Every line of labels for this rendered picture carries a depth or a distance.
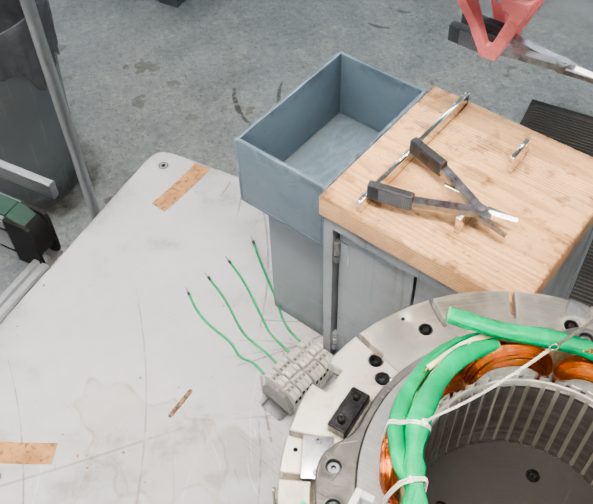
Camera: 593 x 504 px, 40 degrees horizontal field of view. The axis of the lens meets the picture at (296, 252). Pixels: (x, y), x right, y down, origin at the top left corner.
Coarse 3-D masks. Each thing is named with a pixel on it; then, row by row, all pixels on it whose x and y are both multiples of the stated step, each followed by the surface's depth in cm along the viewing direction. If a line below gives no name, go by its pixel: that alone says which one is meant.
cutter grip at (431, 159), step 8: (416, 144) 70; (424, 144) 70; (416, 152) 71; (424, 152) 70; (432, 152) 70; (424, 160) 70; (432, 160) 69; (440, 160) 69; (432, 168) 70; (440, 168) 69
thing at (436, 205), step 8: (416, 200) 67; (424, 200) 67; (432, 200) 67; (440, 200) 67; (424, 208) 67; (432, 208) 67; (440, 208) 66; (448, 208) 66; (456, 208) 66; (464, 208) 66; (472, 208) 66; (472, 216) 66
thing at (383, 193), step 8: (368, 184) 67; (376, 184) 67; (384, 184) 67; (368, 192) 68; (376, 192) 67; (384, 192) 67; (392, 192) 67; (400, 192) 67; (408, 192) 67; (376, 200) 68; (384, 200) 68; (392, 200) 67; (400, 200) 67; (408, 200) 67; (408, 208) 67
